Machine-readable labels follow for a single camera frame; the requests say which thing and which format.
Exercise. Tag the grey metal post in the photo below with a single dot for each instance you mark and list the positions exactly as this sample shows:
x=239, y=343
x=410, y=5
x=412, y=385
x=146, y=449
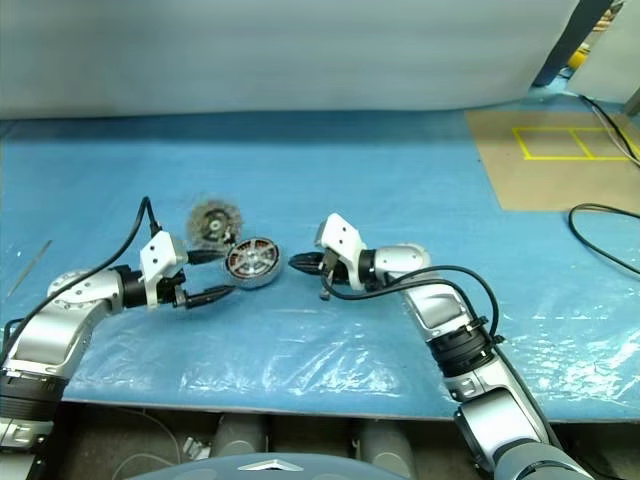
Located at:
x=632, y=105

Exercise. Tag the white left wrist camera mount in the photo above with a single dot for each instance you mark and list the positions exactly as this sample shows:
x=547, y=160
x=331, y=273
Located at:
x=157, y=255

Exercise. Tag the grey rounded cylinder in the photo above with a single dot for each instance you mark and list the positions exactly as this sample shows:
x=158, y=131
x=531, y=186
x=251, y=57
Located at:
x=240, y=435
x=387, y=440

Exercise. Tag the small white connector part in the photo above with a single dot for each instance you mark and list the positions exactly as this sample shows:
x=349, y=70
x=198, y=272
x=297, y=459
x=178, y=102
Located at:
x=196, y=447

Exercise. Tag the white side panel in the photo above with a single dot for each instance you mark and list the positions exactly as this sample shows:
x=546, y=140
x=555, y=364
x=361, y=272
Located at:
x=610, y=65

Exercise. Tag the white foam backdrop sheet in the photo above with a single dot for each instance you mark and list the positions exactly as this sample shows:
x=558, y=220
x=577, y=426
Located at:
x=250, y=50

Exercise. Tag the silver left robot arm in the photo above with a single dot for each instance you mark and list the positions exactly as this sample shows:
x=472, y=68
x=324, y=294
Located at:
x=60, y=325

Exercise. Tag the blue plastic table cover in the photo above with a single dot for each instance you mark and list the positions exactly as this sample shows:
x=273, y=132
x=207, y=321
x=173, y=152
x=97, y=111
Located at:
x=350, y=165

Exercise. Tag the small yellow object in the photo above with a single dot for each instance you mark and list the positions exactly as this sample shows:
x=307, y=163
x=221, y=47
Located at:
x=577, y=59

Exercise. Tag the thin metal strip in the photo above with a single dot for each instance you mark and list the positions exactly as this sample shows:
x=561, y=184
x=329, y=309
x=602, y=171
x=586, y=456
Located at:
x=29, y=268

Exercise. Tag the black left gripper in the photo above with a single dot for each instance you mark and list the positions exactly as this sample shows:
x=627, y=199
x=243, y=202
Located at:
x=175, y=292

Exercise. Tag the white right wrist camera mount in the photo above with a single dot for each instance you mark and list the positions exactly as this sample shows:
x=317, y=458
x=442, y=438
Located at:
x=342, y=235

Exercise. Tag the brown cardboard sheet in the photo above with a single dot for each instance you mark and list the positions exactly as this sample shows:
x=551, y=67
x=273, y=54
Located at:
x=540, y=185

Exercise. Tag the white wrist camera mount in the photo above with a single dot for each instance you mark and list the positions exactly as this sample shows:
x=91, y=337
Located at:
x=157, y=255
x=342, y=235

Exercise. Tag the silver motor stator copper windings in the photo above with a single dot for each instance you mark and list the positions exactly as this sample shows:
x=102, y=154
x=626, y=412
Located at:
x=265, y=280

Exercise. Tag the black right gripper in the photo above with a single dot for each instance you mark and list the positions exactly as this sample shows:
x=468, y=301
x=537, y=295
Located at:
x=336, y=275

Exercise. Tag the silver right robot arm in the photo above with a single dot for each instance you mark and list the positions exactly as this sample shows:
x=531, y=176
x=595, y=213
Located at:
x=440, y=310

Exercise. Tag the dark grey robot torso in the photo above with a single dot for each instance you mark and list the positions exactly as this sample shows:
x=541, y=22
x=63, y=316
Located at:
x=275, y=470

